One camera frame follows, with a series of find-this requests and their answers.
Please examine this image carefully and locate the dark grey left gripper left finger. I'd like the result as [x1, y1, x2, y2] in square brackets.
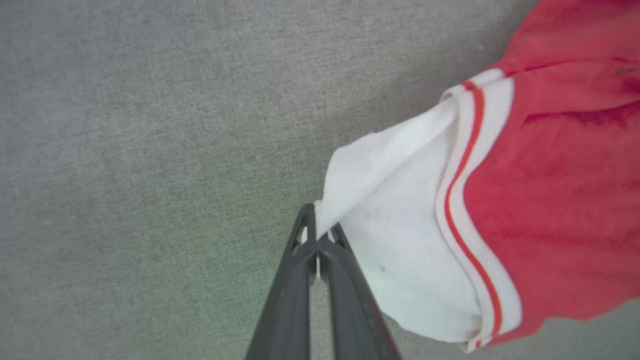
[245, 203, 319, 360]

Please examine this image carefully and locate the red and white jersey garment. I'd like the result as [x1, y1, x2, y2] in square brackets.
[314, 0, 640, 354]

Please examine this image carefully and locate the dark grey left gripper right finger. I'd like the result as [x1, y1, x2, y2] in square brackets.
[318, 222, 404, 360]

